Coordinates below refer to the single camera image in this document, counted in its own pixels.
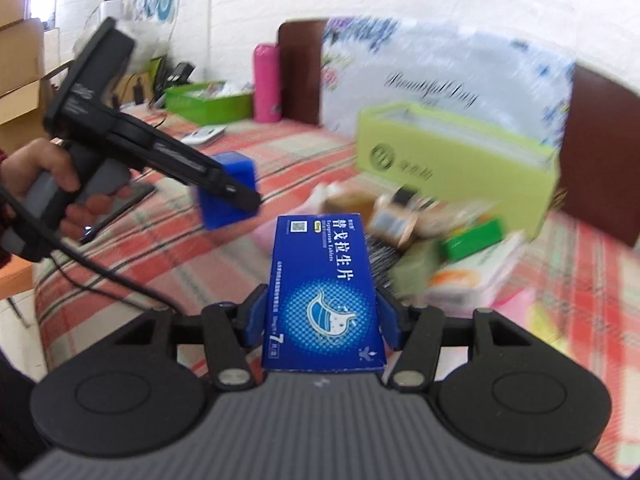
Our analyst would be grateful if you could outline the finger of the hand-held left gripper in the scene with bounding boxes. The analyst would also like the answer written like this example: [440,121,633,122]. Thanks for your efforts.
[148,129,263,216]

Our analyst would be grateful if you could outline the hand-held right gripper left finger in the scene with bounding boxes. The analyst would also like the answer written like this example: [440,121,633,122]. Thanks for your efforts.
[115,284,272,392]

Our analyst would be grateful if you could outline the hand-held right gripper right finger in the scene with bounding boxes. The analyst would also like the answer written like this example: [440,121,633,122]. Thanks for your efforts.
[375,287,534,392]

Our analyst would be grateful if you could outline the small blue box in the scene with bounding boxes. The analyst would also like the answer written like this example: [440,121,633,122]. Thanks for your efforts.
[192,151,261,231]

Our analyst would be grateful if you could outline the large blue medicine box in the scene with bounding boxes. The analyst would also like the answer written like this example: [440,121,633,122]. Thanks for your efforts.
[261,215,387,374]

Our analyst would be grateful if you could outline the lime green box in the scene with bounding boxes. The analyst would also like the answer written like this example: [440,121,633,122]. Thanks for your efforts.
[355,101,561,249]

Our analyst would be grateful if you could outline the person's left hand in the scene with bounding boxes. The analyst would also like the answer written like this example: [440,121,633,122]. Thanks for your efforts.
[0,139,133,242]

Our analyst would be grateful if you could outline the white round-button device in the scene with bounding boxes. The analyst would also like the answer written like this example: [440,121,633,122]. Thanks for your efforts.
[180,127,226,146]

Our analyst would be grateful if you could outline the green bin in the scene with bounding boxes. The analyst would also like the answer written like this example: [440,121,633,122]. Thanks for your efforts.
[164,81,255,127]

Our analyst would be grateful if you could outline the olive green box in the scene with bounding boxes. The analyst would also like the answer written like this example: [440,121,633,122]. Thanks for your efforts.
[390,240,446,297]

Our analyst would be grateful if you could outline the white plastic bag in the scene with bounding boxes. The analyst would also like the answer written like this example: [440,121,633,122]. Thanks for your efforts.
[122,20,174,79]

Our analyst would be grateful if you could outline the cardboard box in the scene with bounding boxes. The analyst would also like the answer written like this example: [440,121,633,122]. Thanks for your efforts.
[0,60,76,157]
[0,19,47,99]

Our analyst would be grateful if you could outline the plaid bed sheet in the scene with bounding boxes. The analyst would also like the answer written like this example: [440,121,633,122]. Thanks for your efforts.
[32,105,640,476]

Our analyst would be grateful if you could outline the black tablet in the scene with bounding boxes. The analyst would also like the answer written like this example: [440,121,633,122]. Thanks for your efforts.
[80,182,157,246]

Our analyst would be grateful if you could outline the white orange box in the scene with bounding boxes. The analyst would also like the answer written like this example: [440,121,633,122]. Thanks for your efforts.
[427,234,527,307]

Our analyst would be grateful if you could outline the gold barcode box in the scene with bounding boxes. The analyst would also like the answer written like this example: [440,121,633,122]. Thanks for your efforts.
[367,200,417,247]

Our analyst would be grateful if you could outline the pink bottle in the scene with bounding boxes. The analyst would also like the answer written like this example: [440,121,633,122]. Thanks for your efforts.
[252,42,282,124]

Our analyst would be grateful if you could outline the bright green box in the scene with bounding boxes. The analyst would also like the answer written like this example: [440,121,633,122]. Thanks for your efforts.
[440,217,506,262]

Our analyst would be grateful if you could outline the brown small box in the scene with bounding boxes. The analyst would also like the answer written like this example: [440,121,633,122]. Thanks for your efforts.
[325,187,376,222]

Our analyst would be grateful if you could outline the brown wooden headboard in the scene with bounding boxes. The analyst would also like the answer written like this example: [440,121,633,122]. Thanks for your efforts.
[277,19,640,247]

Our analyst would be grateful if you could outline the floral board with text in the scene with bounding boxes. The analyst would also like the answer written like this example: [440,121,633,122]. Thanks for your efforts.
[320,17,577,152]

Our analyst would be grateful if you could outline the black cable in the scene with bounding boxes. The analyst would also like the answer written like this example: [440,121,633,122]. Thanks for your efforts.
[0,185,207,314]

